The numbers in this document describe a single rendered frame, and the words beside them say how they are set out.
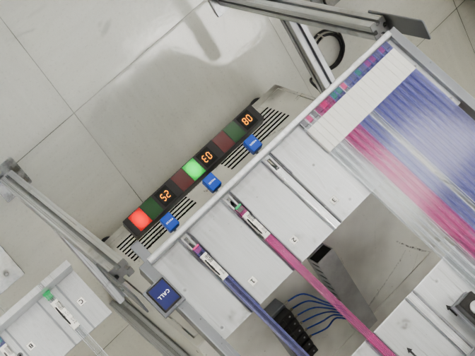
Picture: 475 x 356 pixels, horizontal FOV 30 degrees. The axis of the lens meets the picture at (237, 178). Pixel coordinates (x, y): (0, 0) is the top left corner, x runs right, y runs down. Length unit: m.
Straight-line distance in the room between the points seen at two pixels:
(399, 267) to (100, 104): 0.86
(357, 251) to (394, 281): 0.16
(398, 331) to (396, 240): 0.52
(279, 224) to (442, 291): 0.32
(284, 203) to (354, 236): 0.41
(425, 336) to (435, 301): 0.07
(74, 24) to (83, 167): 0.37
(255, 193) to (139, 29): 0.78
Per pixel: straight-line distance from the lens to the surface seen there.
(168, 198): 1.67
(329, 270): 1.97
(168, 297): 1.58
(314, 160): 1.70
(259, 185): 1.68
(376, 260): 2.12
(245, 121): 1.72
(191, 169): 1.69
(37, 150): 2.27
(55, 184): 2.31
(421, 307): 1.68
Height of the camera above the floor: 2.05
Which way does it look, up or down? 53 degrees down
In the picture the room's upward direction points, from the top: 117 degrees clockwise
